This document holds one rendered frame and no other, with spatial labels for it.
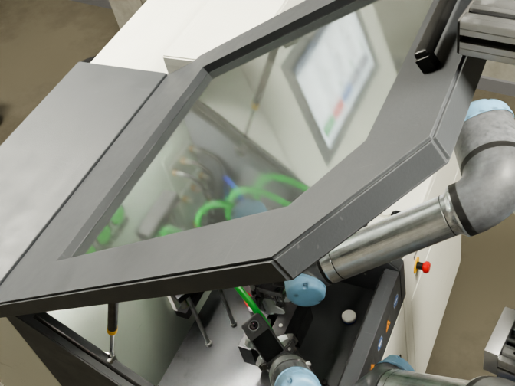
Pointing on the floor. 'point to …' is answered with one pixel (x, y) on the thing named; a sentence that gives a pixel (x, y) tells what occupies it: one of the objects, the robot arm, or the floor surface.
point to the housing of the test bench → (75, 148)
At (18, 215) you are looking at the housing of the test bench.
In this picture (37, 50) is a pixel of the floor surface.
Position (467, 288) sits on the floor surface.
